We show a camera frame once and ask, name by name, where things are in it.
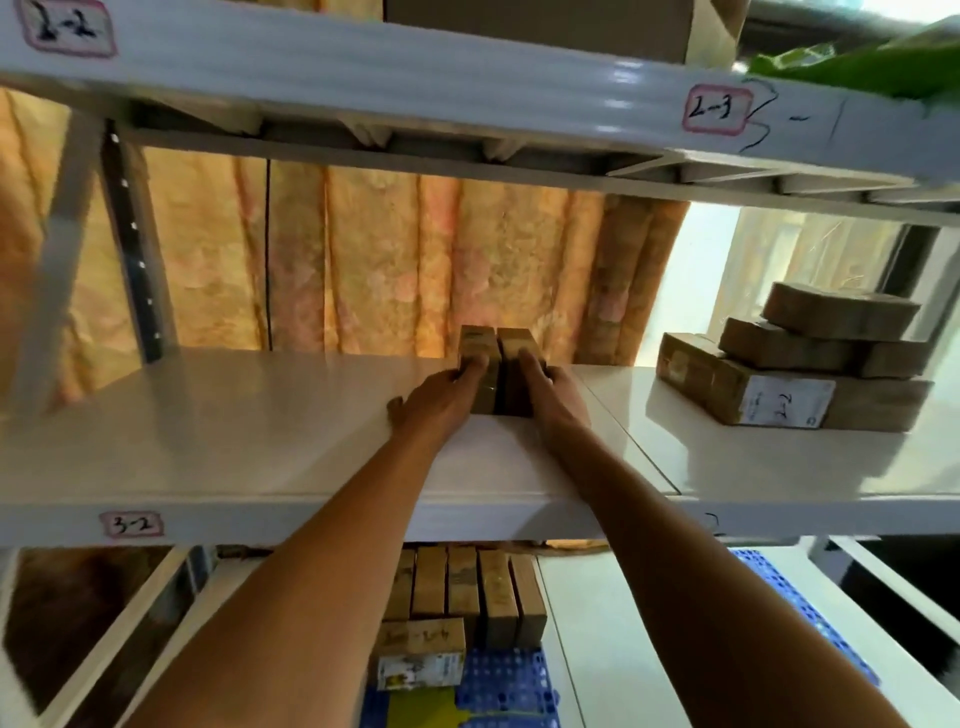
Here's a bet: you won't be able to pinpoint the person's left hand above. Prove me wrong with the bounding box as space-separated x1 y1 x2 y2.
386 352 493 451

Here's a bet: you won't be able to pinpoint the person's right hand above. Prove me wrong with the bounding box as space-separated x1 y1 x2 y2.
517 348 594 444

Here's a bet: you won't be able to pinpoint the plain brown cardboard box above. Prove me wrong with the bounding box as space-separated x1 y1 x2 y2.
497 326 555 419
458 324 502 416

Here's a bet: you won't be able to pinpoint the boxes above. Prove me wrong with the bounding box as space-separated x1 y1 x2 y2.
374 545 549 693

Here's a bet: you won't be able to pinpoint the white metal shelving rack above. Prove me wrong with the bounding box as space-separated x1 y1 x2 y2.
0 0 960 728

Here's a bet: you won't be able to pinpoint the blue plastic pallet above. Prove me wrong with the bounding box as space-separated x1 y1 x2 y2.
731 548 883 688
359 648 562 728

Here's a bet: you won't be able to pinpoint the yellow tag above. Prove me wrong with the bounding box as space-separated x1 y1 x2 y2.
386 686 459 728

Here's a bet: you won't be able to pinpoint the person's left forearm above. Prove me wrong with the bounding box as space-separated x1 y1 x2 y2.
127 427 466 728

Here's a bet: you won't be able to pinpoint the person's right forearm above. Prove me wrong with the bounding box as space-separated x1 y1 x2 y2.
539 419 913 728

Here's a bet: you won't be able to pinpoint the green plastic bag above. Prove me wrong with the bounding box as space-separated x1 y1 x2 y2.
749 18 960 100

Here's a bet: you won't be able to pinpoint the thin black cable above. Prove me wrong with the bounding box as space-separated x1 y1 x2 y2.
260 157 274 352

